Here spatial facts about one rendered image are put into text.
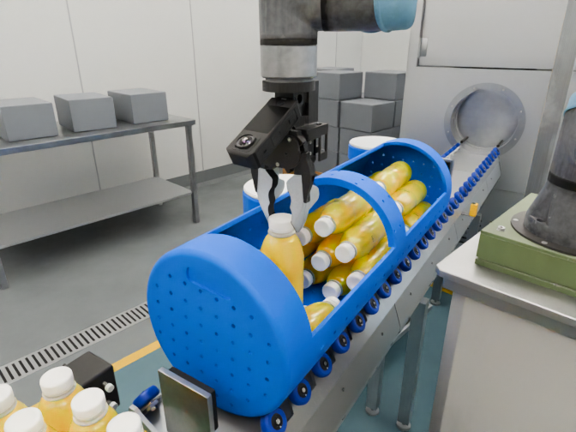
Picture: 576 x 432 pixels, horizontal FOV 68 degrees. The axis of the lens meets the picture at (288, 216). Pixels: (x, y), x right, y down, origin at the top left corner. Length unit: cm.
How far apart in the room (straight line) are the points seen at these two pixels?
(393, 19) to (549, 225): 41
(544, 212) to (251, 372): 52
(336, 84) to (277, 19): 388
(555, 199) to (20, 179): 381
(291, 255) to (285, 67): 26
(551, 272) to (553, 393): 19
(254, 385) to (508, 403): 44
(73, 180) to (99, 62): 105
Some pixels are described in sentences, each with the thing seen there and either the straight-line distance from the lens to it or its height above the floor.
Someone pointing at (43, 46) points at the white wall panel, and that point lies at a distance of 405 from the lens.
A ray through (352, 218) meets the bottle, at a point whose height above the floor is 115.
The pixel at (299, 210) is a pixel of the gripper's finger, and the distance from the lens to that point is 60.
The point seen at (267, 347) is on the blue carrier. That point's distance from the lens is 60.
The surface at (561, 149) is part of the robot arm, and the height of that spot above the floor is 135.
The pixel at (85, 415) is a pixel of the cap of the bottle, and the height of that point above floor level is 108.
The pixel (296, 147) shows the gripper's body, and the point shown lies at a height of 137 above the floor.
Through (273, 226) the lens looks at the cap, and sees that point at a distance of 62.
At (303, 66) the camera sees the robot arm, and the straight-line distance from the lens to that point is 57.
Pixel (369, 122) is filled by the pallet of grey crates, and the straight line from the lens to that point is 423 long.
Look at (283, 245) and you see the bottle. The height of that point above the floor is 123.
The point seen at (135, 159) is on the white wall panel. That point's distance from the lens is 442.
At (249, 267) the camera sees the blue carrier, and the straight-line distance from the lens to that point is 58.
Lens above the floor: 151
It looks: 23 degrees down
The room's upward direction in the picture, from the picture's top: straight up
